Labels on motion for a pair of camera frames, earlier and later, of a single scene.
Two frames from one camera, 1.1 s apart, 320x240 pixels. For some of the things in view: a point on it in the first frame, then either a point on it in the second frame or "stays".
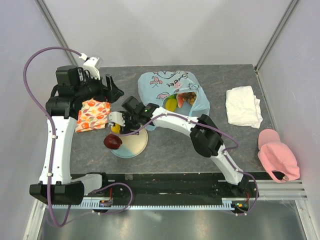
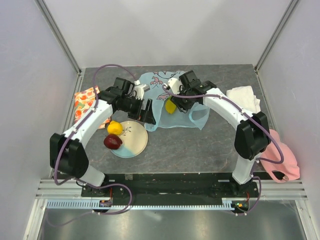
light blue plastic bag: [154, 86] stays
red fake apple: [112, 141] stays
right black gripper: [126, 129] → [182, 107]
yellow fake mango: [171, 104] stays
